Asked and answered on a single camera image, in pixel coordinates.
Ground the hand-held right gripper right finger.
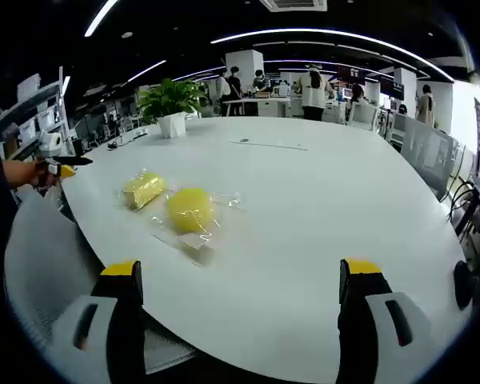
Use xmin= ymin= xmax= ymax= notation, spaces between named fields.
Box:
xmin=335 ymin=258 xmax=445 ymax=384

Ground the white background chair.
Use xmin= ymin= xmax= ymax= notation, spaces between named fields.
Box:
xmin=348 ymin=102 xmax=380 ymax=131

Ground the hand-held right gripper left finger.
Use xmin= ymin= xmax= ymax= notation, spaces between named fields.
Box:
xmin=50 ymin=259 xmax=147 ymax=384

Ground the bundle of black cables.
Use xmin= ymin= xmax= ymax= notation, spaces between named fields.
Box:
xmin=446 ymin=178 xmax=480 ymax=243

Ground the black chair armrest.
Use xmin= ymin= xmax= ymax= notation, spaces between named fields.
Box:
xmin=453 ymin=259 xmax=478 ymax=310

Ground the white mesh office chair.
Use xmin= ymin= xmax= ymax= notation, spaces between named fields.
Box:
xmin=3 ymin=187 xmax=197 ymax=384

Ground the white background desk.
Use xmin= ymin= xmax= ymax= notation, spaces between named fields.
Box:
xmin=222 ymin=95 xmax=294 ymax=118

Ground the green leafy plant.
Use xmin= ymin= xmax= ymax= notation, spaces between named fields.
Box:
xmin=137 ymin=78 xmax=209 ymax=125

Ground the ceiling air vent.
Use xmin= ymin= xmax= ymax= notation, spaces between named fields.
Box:
xmin=258 ymin=0 xmax=328 ymax=13

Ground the rectangular yellow silicone block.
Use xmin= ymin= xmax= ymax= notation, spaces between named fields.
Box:
xmin=122 ymin=172 xmax=167 ymax=210

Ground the metal storage shelf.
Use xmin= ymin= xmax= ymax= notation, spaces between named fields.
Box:
xmin=0 ymin=66 xmax=75 ymax=161

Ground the small clear plastic bag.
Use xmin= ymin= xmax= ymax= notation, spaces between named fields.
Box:
xmin=110 ymin=168 xmax=173 ymax=212

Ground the grey mesh office chair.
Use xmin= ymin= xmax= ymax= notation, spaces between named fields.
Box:
xmin=399 ymin=114 xmax=459 ymax=203

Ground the white plant pot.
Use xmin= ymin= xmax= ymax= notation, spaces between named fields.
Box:
xmin=156 ymin=111 xmax=188 ymax=140

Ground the small beige card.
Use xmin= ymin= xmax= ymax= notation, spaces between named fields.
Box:
xmin=178 ymin=235 xmax=216 ymax=266

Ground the ceiling light strip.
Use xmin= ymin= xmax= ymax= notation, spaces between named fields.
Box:
xmin=121 ymin=59 xmax=167 ymax=86
xmin=210 ymin=27 xmax=455 ymax=84
xmin=83 ymin=0 xmax=120 ymax=38

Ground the large clear plastic bag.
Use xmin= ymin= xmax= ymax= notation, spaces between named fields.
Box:
xmin=150 ymin=186 xmax=247 ymax=267

